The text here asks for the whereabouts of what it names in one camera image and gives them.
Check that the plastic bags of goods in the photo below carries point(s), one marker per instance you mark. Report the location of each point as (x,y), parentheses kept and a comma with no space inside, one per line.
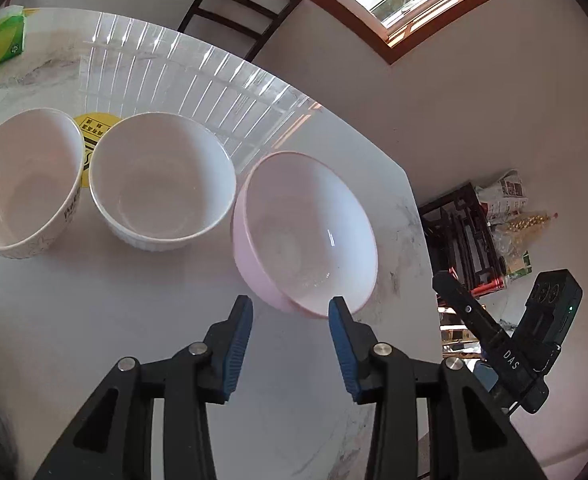
(513,226)

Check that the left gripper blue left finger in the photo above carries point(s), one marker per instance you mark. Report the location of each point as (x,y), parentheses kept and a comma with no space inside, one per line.
(206,372)

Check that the yellow round sticker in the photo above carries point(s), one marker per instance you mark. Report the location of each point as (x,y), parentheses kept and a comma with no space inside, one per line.
(92,126)

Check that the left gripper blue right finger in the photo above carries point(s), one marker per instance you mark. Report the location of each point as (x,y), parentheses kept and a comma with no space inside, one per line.
(377,373)

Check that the dark wooden chair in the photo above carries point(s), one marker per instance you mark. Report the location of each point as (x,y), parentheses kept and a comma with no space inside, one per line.
(242,27)

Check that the white ribbed bowl pink base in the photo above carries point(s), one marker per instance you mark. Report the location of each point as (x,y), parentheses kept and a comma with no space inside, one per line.
(42,155)

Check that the dark wooden shelf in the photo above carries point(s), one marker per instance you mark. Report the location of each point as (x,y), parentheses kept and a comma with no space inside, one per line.
(459,241)

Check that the green tissue pack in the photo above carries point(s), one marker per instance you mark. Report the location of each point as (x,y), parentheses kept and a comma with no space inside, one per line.
(12,32)

